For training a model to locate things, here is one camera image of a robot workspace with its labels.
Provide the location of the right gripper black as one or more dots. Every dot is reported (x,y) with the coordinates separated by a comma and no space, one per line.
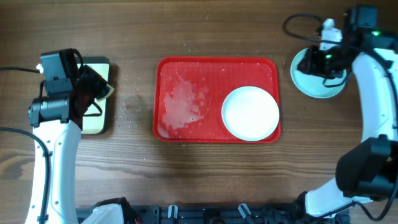
(313,66)

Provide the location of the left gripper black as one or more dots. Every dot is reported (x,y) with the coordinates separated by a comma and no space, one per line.
(99,82)

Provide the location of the green yellow sponge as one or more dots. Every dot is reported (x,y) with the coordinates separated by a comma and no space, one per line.
(104,93)

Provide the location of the light blue plate top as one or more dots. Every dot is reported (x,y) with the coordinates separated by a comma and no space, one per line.
(310,85)

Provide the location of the white plate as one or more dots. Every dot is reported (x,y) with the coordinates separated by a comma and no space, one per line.
(250,113)

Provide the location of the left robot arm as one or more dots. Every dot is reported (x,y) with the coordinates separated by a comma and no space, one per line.
(69,88)

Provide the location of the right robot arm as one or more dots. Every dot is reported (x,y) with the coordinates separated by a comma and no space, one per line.
(360,49)

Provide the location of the black tray with soapy water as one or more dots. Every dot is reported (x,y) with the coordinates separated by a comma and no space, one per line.
(97,125)

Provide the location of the red plastic tray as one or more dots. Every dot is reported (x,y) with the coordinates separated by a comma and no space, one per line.
(190,91)

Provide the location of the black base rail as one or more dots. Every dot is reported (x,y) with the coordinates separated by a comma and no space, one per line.
(266,214)

